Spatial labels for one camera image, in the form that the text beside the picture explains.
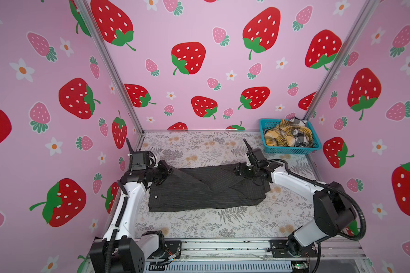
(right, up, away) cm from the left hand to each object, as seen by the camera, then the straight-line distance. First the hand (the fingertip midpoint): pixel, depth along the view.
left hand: (174, 168), depth 80 cm
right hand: (+31, -3, +10) cm, 33 cm away
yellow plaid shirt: (+63, +17, +25) cm, 70 cm away
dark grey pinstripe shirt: (+14, -10, +5) cm, 18 cm away
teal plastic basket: (+57, +27, +38) cm, 73 cm away
